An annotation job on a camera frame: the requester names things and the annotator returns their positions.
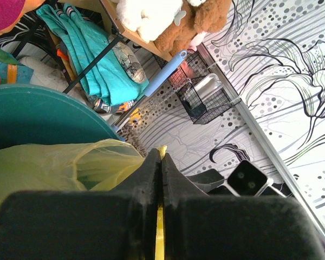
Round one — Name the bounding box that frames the teal folded cloth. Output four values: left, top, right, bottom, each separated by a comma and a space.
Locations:
36, 4, 148, 106

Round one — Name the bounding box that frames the magenta cloth hat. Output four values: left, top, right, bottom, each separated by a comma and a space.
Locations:
0, 0, 25, 31

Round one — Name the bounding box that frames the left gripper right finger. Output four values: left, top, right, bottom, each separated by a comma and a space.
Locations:
162, 154, 325, 259

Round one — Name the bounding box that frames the black wire basket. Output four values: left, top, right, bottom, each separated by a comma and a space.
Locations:
158, 49, 242, 127

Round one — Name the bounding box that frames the teal plastic trash bin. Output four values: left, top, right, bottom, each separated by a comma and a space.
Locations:
0, 84, 119, 150

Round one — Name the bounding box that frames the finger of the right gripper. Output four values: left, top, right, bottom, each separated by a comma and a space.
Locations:
187, 169, 234, 196

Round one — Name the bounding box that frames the bristle broom with handle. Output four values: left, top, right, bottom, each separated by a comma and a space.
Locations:
118, 122, 148, 157

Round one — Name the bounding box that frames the light blue floor squeegee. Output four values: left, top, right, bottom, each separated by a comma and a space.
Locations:
111, 50, 187, 132

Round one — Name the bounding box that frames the white sneakers pair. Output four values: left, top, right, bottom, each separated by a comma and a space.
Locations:
19, 56, 93, 108

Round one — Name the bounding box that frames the yellow translucent trash bag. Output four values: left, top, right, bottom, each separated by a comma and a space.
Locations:
0, 139, 147, 206

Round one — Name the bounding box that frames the brown teddy bear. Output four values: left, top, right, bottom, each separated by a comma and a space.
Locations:
154, 0, 231, 56

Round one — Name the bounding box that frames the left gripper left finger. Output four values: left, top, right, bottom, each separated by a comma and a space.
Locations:
0, 149, 161, 259

